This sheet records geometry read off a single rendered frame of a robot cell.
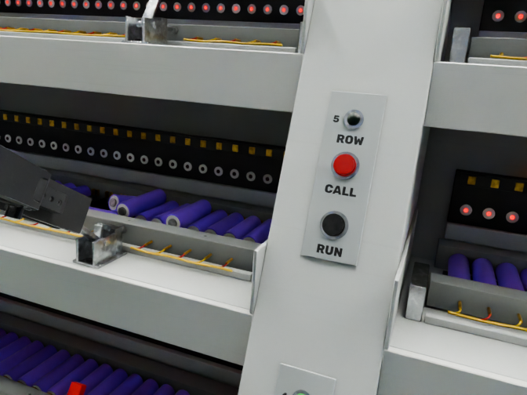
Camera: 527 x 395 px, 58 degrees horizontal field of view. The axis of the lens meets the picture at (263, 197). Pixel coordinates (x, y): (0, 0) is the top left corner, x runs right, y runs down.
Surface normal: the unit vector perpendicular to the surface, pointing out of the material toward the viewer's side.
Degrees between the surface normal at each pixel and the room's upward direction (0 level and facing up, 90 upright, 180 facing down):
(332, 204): 90
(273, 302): 90
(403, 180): 90
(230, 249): 110
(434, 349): 20
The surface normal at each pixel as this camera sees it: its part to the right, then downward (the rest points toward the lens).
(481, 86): -0.36, 0.22
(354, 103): -0.32, -0.13
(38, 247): 0.07, -0.96
